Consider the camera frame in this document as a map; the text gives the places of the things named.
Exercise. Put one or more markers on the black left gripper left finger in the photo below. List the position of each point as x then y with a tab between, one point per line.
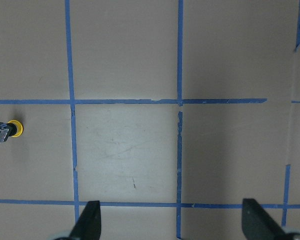
88	226

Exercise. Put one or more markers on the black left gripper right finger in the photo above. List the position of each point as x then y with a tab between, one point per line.
257	224

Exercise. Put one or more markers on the yellow push button switch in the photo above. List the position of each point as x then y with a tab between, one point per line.
12	128

